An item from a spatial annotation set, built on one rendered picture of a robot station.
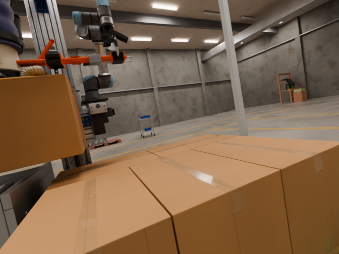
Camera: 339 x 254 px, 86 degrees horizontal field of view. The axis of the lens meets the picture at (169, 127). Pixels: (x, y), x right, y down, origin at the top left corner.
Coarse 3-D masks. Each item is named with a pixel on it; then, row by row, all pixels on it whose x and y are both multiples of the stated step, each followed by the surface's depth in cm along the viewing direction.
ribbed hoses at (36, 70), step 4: (28, 68) 88; (32, 68) 89; (36, 68) 90; (40, 68) 92; (24, 72) 88; (28, 72) 88; (32, 72) 89; (36, 72) 91; (40, 72) 93; (44, 72) 102
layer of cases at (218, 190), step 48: (192, 144) 130; (240, 144) 103; (288, 144) 86; (336, 144) 73; (48, 192) 81; (96, 192) 70; (144, 192) 62; (192, 192) 55; (240, 192) 53; (288, 192) 61; (336, 192) 72; (48, 240) 44; (96, 240) 40; (144, 240) 42; (192, 240) 47; (240, 240) 53; (288, 240) 61; (336, 240) 72
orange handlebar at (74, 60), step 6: (18, 60) 94; (24, 60) 95; (30, 60) 96; (36, 60) 97; (42, 60) 98; (66, 60) 102; (72, 60) 104; (78, 60) 104; (84, 60) 109; (102, 60) 113; (108, 60) 115; (24, 66) 99
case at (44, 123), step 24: (0, 96) 78; (24, 96) 81; (48, 96) 85; (72, 96) 100; (0, 120) 78; (24, 120) 81; (48, 120) 84; (72, 120) 88; (0, 144) 78; (24, 144) 81; (48, 144) 84; (72, 144) 88; (0, 168) 78
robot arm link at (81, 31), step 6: (72, 12) 112; (78, 12) 113; (84, 12) 115; (78, 18) 113; (84, 18) 114; (90, 18) 116; (78, 24) 116; (84, 24) 117; (90, 24) 118; (78, 30) 134; (84, 30) 132; (84, 36) 146
